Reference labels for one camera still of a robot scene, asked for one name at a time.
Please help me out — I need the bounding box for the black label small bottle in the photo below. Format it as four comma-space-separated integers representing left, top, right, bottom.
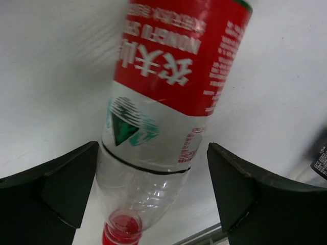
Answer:
310, 127, 326, 180

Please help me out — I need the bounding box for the aluminium table edge rail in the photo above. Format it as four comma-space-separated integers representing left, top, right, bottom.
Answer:
174, 223, 228, 245

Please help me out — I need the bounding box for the red label water bottle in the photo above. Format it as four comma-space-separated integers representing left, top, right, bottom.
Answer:
96, 1, 253, 244

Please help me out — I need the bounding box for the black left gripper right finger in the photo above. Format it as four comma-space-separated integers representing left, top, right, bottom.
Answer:
207, 143, 326, 244

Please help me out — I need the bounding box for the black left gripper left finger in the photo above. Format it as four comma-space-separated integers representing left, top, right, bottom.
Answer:
1, 141, 99, 245

